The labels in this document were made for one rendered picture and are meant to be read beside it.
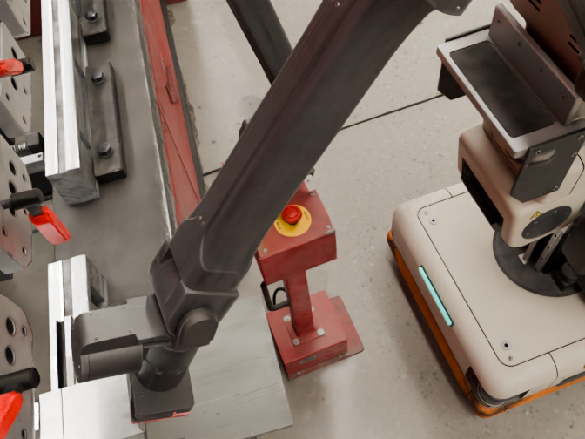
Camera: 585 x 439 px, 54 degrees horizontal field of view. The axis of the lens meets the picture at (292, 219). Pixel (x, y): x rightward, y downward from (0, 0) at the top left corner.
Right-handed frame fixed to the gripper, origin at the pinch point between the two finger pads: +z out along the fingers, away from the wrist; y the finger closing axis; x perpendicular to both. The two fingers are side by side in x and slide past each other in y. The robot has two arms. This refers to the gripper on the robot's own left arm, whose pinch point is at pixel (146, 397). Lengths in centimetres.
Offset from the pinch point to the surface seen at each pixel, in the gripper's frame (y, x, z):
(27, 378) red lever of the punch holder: 4.5, -14.0, -21.2
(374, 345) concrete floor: -32, 85, 70
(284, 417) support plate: 7.0, 14.8, -6.0
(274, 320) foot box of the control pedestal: -44, 55, 72
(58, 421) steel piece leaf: -0.7, -9.9, 6.1
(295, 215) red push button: -33.0, 32.8, 5.8
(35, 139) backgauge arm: -63, -11, 21
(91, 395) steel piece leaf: -2.6, -6.0, 4.1
